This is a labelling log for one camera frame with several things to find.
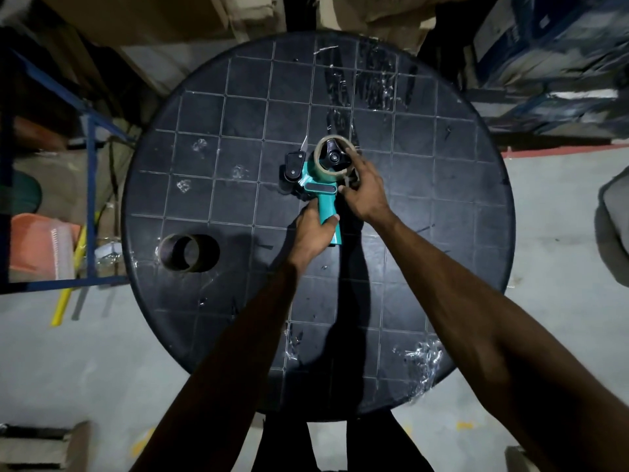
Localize person's right hand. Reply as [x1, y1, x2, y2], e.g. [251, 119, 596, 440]
[337, 147, 394, 227]

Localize person's left hand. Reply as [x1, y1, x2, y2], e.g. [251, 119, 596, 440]
[290, 199, 341, 271]

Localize teal tape dispenser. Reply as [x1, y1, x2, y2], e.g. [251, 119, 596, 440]
[278, 134, 362, 247]

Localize brown tape roll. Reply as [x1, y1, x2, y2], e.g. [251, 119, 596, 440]
[313, 134, 358, 182]

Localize cardboard tape roll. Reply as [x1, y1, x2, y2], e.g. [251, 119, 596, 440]
[158, 234, 221, 273]

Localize person's left forearm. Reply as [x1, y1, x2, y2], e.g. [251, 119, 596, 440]
[130, 260, 301, 472]

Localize person's right forearm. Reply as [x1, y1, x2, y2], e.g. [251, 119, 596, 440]
[378, 216, 629, 472]

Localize person's black trousers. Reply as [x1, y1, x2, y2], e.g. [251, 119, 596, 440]
[255, 412, 433, 472]

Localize crumpled clear plastic wrap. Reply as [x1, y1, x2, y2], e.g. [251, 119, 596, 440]
[96, 240, 124, 266]

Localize blue metal trolley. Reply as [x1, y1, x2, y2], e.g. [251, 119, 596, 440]
[0, 49, 134, 293]

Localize stack of blue printed boxes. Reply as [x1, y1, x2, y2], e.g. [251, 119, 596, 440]
[464, 0, 629, 138]

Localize grey sack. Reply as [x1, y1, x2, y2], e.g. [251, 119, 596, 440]
[601, 167, 629, 251]

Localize yellow stick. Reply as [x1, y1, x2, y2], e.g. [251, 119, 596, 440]
[50, 210, 102, 328]

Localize pile of brown cardboard boxes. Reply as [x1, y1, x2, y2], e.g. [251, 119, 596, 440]
[39, 0, 472, 94]

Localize orange plastic dustpan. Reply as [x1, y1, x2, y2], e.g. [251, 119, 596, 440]
[9, 213, 82, 281]

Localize green plastic bucket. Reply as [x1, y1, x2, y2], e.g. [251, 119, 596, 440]
[12, 171, 43, 214]

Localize wooden pallet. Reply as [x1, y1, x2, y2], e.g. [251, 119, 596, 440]
[505, 444, 531, 472]
[0, 421, 92, 472]

